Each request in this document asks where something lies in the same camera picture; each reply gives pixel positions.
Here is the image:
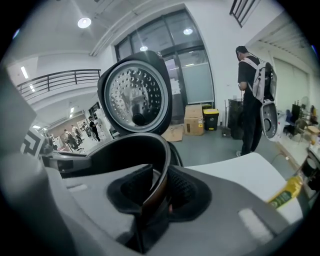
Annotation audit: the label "round ceiling light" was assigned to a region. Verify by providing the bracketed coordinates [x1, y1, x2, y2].
[77, 16, 92, 29]

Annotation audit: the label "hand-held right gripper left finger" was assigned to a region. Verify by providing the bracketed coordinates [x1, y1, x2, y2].
[46, 163, 155, 253]

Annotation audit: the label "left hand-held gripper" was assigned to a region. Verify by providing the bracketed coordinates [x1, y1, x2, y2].
[0, 66, 94, 174]

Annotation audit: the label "black bin with yellow lid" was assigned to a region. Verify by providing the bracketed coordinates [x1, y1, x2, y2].
[202, 108, 220, 131]

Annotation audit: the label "flattened cardboard sheets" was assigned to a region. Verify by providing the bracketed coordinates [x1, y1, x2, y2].
[161, 124, 186, 143]

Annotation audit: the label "glass entrance door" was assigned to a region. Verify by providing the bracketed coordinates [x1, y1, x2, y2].
[114, 8, 216, 123]

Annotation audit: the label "dark metal pot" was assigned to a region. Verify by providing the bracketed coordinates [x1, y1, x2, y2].
[84, 131, 173, 253]

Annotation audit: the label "black balcony railing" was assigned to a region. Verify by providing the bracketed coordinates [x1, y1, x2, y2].
[16, 69, 102, 101]
[229, 0, 258, 28]

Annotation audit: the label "maroon rice cooker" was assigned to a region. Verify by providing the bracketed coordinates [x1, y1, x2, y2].
[96, 50, 186, 167]

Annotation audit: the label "yellow bottle with black cap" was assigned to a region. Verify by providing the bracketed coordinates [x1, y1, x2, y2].
[266, 156, 320, 210]

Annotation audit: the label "brown cardboard box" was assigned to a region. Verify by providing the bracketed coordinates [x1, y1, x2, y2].
[184, 104, 205, 136]

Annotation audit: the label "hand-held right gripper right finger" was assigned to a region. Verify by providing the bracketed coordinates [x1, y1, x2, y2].
[153, 164, 303, 256]

